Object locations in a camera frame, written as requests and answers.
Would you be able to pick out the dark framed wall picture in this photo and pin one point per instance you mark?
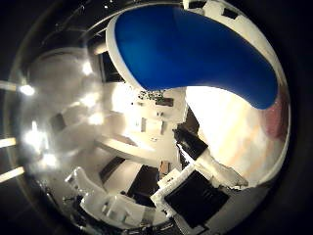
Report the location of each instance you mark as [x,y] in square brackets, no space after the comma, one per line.
[164,102]

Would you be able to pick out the green wall plant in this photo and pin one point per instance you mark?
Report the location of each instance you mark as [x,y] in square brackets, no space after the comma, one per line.
[150,95]

